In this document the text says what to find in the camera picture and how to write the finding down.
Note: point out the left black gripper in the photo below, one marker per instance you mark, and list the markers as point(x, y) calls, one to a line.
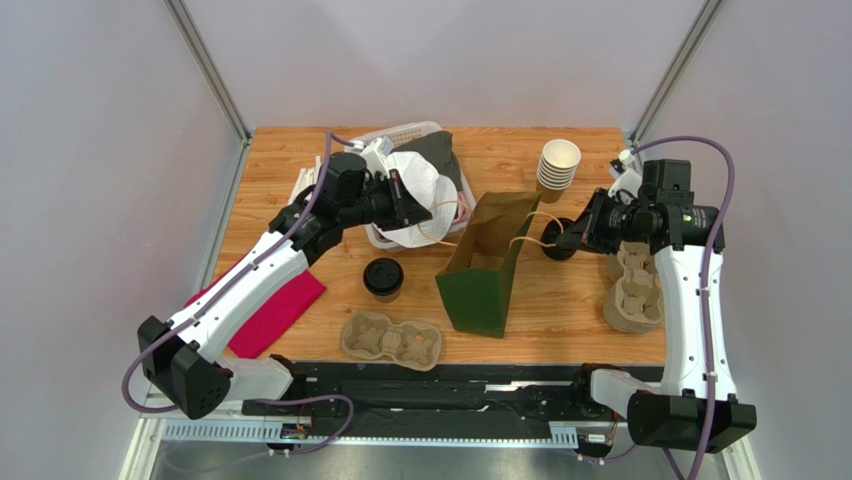
point(405, 209)

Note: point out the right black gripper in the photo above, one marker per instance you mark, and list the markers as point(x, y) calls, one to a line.
point(593, 222)

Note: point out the black cup lid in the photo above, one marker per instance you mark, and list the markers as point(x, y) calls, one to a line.
point(383, 274)

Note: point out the green paper bag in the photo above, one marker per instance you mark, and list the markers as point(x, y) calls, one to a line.
point(476, 282)

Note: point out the single beige cup carrier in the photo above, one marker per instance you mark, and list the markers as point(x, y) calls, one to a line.
point(413, 345)

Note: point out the brown paper coffee cup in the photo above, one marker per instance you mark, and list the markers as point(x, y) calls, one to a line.
point(387, 296)

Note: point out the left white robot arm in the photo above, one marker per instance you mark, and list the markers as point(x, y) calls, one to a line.
point(182, 356)

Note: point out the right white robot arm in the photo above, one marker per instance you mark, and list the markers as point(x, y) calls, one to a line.
point(696, 406)

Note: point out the stack of black lids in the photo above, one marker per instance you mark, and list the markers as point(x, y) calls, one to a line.
point(551, 232)

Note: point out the white bucket hat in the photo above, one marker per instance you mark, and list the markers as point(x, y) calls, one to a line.
point(434, 191)

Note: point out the pink cloth in basket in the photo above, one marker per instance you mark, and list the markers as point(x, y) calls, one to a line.
point(462, 209)

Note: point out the olive green cloth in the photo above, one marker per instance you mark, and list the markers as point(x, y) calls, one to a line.
point(437, 149)

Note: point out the white plastic basket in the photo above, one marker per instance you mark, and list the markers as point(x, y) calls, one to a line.
point(400, 135)

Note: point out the stack of paper cups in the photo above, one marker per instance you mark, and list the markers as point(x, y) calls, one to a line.
point(556, 170)

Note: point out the beige cup carrier tray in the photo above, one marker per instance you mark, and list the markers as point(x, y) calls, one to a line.
point(634, 303)

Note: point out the bundle of white straws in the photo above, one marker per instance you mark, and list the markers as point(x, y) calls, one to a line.
point(306, 178)

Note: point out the red cloth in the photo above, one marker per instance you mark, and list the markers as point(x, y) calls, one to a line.
point(276, 315)

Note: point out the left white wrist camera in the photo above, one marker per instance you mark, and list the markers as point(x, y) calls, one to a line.
point(375, 154)

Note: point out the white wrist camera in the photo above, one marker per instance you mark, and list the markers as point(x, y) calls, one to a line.
point(375, 154)
point(626, 171)

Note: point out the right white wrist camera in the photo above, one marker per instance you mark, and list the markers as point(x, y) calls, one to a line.
point(626, 171)

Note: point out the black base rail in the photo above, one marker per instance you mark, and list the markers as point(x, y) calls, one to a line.
point(452, 404)

